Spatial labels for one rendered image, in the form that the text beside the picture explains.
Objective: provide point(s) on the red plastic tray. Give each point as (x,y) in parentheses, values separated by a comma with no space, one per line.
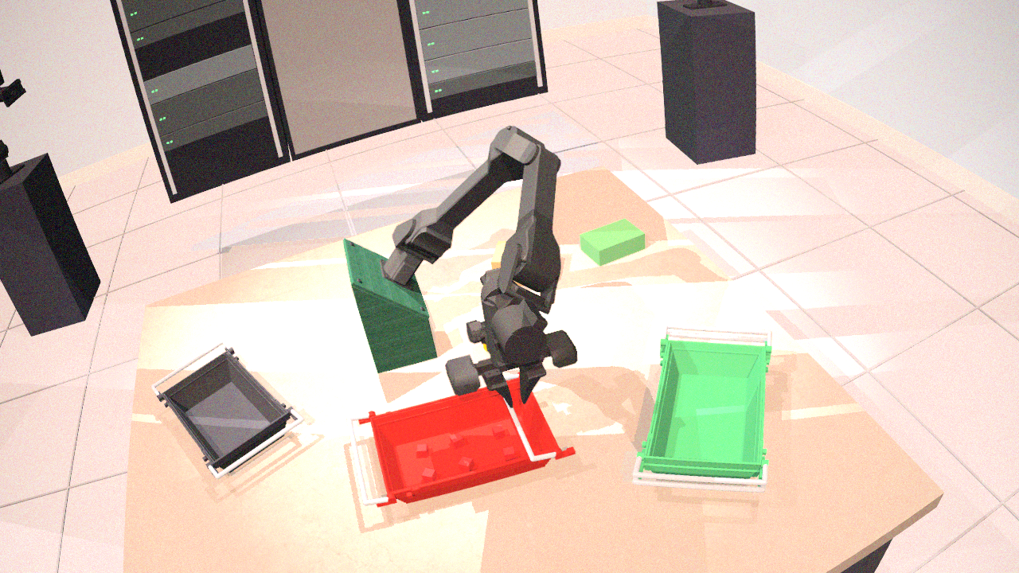
(398,433)

